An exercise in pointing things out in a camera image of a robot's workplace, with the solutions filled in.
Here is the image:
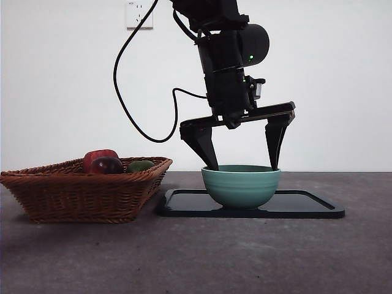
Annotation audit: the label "black rectangular tray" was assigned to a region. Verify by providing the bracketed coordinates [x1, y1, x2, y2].
[157, 189, 346, 219]

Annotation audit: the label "dark purple round fruit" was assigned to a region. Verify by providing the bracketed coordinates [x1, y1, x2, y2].
[89, 156, 124, 175]

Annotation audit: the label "brown wicker basket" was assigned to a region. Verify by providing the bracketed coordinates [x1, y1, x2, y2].
[0, 156, 173, 224]

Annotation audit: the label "white wall power socket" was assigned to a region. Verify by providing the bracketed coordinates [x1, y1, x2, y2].
[127, 1, 154, 31]

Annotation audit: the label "green fruit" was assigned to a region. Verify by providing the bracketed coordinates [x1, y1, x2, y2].
[126, 160, 156, 174]

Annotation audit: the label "left wrist grey camera box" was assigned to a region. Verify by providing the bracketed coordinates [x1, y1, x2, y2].
[251, 76, 266, 100]

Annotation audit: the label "red bell pepper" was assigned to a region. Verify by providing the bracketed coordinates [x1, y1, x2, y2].
[83, 149, 119, 173]

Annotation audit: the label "teal ribbed bowl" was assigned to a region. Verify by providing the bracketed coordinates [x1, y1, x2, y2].
[201, 164, 282, 211]

